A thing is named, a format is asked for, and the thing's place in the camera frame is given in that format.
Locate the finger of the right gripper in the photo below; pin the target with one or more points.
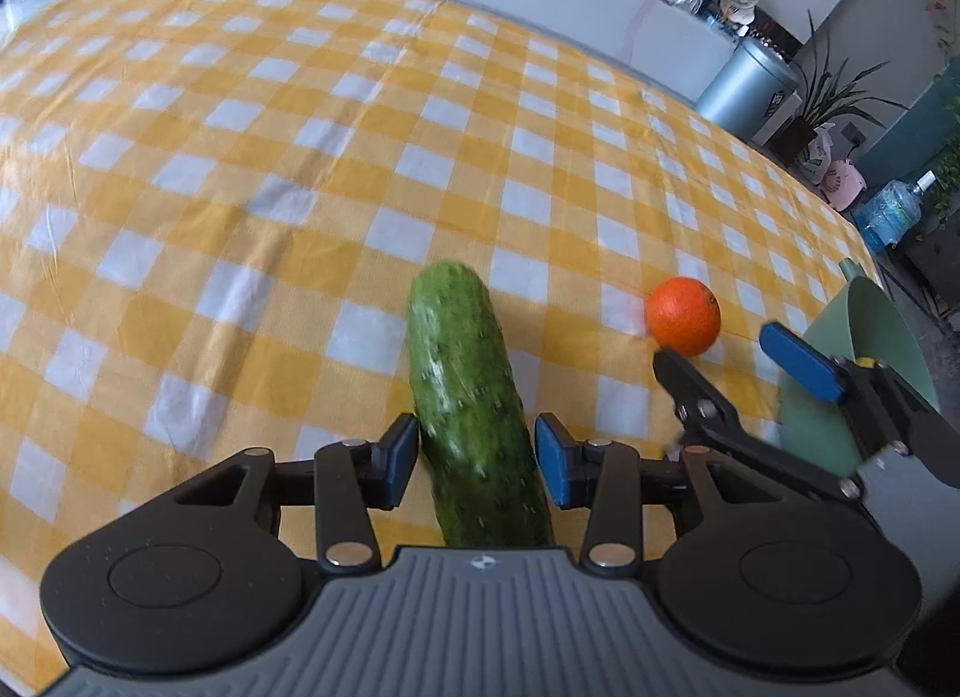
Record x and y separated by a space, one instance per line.
709 419
819 375

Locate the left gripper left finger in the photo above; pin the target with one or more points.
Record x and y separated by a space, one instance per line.
350 479

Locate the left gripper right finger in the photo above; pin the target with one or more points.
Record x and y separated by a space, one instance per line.
602 477

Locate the large orange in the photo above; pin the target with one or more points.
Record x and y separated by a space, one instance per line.
683 314

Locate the green cucumber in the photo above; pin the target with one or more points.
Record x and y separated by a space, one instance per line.
486 487

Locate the dark grey drawer cabinet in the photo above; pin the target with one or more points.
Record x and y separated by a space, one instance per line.
930 255

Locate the blue water jug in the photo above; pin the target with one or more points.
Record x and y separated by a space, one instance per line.
892 212

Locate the pink piggy fan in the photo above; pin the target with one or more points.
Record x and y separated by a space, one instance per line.
842 185

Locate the tall leafy potted plant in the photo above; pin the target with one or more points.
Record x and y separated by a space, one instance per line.
827 91

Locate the silver pedal trash bin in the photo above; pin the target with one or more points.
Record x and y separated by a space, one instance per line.
748 89

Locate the yellow checkered tablecloth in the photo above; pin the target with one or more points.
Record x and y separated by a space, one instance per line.
212 211

